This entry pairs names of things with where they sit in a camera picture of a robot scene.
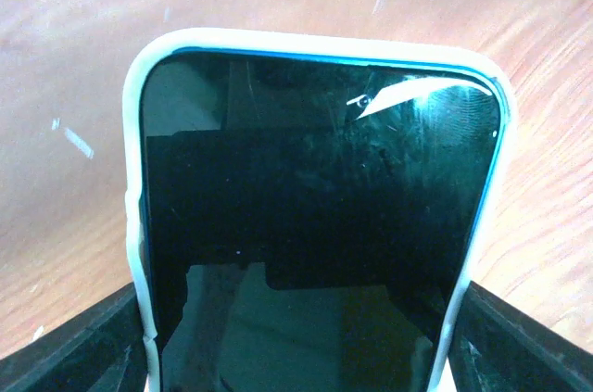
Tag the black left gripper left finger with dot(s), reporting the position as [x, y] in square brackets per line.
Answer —
[101, 349]

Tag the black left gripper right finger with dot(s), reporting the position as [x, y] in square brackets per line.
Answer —
[496, 347]

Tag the blue smartphone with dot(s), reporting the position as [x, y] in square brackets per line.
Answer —
[315, 216]

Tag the white phone case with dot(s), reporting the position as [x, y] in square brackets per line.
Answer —
[139, 142]

